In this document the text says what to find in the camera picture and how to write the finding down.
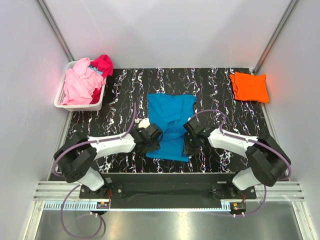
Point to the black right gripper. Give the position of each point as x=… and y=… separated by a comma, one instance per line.
x=187, y=149

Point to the folded orange t shirt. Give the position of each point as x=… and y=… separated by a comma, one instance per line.
x=247, y=87

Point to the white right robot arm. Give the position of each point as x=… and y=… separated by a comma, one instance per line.
x=267, y=161

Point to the magenta t shirt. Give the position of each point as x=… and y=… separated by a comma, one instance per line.
x=104, y=65

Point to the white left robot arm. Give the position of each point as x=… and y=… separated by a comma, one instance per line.
x=75, y=159

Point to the blue t shirt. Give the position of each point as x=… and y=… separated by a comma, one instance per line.
x=170, y=113

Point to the white plastic laundry basket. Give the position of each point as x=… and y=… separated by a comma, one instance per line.
x=60, y=95

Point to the light blue garment in basket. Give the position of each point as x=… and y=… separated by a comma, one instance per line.
x=96, y=70

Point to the light pink t shirt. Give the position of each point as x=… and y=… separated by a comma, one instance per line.
x=80, y=83

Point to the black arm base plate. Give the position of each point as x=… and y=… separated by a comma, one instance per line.
x=163, y=203

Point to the aluminium frame rail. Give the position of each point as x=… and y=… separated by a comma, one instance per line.
x=58, y=190

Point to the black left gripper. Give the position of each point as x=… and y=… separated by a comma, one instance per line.
x=155, y=146

